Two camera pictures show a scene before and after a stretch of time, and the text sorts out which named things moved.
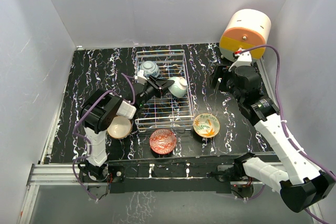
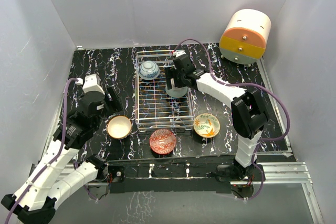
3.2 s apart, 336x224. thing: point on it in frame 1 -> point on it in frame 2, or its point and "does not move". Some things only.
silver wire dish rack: (164, 111) does not move
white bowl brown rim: (119, 127) does not move
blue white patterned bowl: (149, 68) does not move
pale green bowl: (178, 88) does not move
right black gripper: (220, 72) -> (170, 73)
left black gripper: (160, 87) -> (115, 105)
